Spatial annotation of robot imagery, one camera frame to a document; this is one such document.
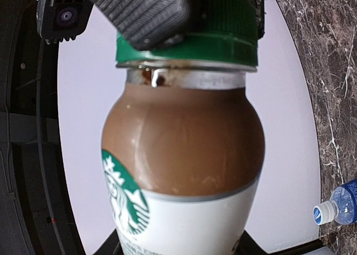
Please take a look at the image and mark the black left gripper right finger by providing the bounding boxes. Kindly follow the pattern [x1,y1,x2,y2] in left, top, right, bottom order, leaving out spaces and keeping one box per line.
[239,231,268,255]

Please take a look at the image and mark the Pocari Sweat bottle white cap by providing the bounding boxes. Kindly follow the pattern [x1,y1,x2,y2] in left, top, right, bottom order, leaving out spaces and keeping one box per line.
[312,178,357,225]

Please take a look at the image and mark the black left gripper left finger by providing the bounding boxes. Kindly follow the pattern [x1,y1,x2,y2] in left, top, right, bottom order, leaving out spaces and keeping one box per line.
[96,230,123,255]

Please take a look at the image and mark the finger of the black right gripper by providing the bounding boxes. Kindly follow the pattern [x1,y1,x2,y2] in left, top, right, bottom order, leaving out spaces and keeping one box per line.
[248,0,266,40]
[90,0,203,51]

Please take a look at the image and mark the Starbucks coffee bottle green cap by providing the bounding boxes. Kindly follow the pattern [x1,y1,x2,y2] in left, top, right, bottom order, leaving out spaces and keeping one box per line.
[100,61,265,255]

